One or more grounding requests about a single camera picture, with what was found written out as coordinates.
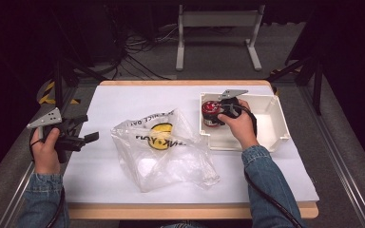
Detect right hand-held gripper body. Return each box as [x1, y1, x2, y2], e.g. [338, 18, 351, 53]
[220, 89, 250, 120]

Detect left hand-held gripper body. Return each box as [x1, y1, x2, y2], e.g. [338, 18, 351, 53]
[27, 107, 87, 164]

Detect red and black can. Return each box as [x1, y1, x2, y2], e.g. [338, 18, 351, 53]
[201, 100, 225, 128]

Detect white plastic bin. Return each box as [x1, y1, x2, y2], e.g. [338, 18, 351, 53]
[199, 90, 292, 153]

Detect clear plastic bag yellow smiley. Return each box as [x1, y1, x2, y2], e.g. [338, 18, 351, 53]
[109, 108, 221, 194]

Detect person's left hand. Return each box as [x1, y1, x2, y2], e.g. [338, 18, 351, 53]
[30, 126, 62, 175]

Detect person's right hand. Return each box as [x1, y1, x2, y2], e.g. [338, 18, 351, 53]
[217, 99, 260, 150]

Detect yellow black striped tape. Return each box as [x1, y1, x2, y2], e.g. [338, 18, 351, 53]
[37, 80, 81, 105]

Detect white table cover sheet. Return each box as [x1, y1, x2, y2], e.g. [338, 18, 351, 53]
[62, 85, 320, 204]

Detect black tripod stand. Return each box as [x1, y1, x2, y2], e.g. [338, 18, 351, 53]
[265, 55, 326, 117]
[51, 53, 110, 110]

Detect white metal stand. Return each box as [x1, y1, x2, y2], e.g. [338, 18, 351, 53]
[175, 4, 265, 72]

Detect wooden table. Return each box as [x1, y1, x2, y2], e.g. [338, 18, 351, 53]
[67, 79, 319, 220]

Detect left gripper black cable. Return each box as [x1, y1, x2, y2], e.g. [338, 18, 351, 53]
[28, 135, 67, 228]

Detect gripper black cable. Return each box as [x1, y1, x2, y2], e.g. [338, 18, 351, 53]
[28, 135, 67, 228]
[232, 104, 303, 228]

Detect aluminium floor rail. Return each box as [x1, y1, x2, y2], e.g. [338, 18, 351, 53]
[298, 85, 365, 228]
[0, 104, 77, 228]

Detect black floor cables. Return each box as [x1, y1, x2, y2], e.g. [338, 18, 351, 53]
[106, 23, 180, 81]

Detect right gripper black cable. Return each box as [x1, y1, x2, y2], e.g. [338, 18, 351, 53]
[232, 104, 303, 228]

